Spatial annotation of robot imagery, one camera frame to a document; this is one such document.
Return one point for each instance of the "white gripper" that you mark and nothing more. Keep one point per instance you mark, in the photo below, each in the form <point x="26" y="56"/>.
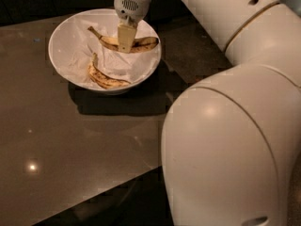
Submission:
<point x="131" y="6"/>

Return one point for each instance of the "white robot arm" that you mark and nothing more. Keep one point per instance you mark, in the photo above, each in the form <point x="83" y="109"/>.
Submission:
<point x="230" y="141"/>

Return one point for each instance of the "white bowl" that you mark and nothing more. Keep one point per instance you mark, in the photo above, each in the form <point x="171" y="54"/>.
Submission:
<point x="62" y="44"/>

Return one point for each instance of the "white paper napkin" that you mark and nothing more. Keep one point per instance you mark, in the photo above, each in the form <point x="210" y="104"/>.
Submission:
<point x="113" y="63"/>

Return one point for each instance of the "dark cabinet doors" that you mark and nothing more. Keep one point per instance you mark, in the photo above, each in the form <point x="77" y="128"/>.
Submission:
<point x="20" y="11"/>

